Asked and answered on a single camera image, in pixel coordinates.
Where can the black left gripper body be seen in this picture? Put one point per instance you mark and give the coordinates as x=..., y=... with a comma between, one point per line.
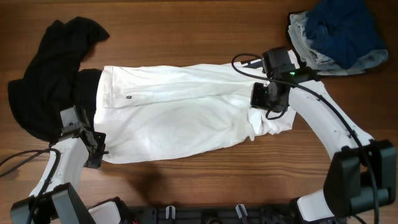
x=97, y=158

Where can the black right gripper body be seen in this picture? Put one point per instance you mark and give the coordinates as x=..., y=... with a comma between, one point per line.
x=261, y=96

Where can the white t-shirt with black print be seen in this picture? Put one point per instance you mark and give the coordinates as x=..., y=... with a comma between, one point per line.
x=166, y=112

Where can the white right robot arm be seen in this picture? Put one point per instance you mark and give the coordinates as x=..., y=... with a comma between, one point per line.
x=362, y=173

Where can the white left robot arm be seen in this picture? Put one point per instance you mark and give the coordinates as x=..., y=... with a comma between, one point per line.
x=55, y=196

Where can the light grey garment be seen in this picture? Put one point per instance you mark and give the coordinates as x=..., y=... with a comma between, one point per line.
x=324, y=65

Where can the black garment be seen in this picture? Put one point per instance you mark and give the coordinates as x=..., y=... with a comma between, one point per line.
x=54, y=81

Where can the blue garment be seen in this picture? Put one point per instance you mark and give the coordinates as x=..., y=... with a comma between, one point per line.
x=343, y=30

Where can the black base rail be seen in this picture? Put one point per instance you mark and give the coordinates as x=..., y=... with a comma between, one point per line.
x=238, y=214

